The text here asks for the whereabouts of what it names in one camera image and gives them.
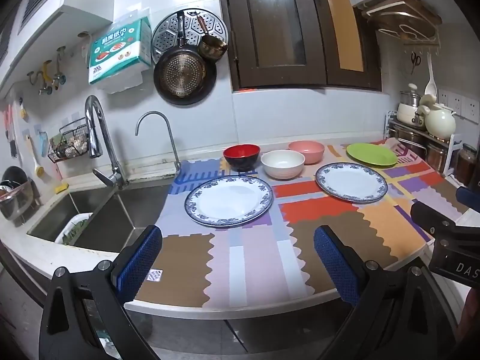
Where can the blue-patterned white plate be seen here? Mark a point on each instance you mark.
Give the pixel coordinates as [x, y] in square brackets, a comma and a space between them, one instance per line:
[227, 202]
[350, 183]

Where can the metal shelf rack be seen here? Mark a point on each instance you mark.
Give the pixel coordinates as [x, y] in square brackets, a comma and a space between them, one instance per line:
[455, 146]

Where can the white ladle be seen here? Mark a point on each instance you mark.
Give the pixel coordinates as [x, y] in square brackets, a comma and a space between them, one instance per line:
[431, 82]

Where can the paper towel pack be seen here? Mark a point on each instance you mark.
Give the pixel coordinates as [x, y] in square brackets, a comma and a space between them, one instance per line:
[118, 50]

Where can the dark wooden window frame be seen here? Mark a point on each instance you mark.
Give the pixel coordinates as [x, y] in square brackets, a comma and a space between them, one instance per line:
[281, 26]

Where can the glass jar with dark contents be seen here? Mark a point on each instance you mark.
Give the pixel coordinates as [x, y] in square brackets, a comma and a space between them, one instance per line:
[465, 165]

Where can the tall chrome faucet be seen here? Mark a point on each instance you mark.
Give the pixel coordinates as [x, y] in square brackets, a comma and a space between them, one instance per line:
[98, 131]

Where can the white wall socket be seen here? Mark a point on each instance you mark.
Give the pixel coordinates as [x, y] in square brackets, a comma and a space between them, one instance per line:
[465, 105]

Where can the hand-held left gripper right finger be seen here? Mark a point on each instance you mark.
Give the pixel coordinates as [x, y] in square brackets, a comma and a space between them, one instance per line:
[335, 266]

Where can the pink bowl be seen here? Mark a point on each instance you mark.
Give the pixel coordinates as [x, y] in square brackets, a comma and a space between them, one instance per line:
[306, 152]

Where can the red and black bowl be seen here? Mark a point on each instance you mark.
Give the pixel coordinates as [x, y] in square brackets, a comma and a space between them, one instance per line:
[242, 155]

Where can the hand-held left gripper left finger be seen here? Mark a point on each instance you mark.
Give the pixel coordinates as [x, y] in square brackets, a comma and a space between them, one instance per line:
[139, 266]

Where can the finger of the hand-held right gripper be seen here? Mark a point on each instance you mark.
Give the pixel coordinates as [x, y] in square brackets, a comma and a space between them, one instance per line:
[431, 219]
[468, 197]

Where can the stainless steel sink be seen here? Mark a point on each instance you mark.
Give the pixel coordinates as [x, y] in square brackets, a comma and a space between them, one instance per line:
[123, 213]

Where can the thin gooseneck faucet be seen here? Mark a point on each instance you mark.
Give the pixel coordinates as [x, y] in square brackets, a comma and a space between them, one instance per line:
[170, 138]

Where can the red hanging utensils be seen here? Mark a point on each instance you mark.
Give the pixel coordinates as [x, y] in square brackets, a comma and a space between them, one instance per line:
[11, 131]

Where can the round steel steamer tray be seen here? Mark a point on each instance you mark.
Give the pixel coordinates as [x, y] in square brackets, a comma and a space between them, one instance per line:
[165, 33]

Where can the black scissors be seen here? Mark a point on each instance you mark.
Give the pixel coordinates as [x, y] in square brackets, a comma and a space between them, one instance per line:
[415, 62]

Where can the wall pipe valves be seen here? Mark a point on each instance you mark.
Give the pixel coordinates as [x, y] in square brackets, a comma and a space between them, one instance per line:
[47, 75]

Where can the yellow sponge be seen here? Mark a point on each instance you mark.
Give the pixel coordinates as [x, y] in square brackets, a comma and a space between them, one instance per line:
[62, 188]

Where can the black frying pan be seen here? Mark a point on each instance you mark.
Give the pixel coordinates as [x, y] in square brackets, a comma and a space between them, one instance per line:
[183, 77]

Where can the cream ceramic pot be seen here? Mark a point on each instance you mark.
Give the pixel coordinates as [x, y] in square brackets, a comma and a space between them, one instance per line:
[440, 122]

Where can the yellow dish brush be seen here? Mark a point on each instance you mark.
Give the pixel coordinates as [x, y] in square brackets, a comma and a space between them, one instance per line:
[35, 161]

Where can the white pot with glass lid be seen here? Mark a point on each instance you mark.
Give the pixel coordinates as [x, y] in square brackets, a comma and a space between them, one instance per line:
[407, 110]

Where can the green plate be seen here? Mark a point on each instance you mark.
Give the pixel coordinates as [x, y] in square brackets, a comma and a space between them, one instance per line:
[371, 154]

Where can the white bowl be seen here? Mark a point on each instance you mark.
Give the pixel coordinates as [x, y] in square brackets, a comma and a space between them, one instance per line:
[282, 165]

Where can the small brass pot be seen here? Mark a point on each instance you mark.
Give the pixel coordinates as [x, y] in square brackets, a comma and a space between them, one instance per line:
[212, 47]

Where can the cutting board rack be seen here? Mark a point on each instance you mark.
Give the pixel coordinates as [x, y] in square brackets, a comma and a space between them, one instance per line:
[405, 17]

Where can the colourful patterned mat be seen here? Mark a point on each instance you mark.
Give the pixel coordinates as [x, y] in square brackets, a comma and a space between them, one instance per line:
[258, 258]

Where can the white range hood cabinet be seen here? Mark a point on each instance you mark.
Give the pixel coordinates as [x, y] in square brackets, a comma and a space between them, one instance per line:
[56, 0]

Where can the white colander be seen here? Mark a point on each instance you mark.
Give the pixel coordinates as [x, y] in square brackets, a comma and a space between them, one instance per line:
[71, 228]

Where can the steel pot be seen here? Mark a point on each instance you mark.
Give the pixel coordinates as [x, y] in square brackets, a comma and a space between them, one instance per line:
[408, 140]

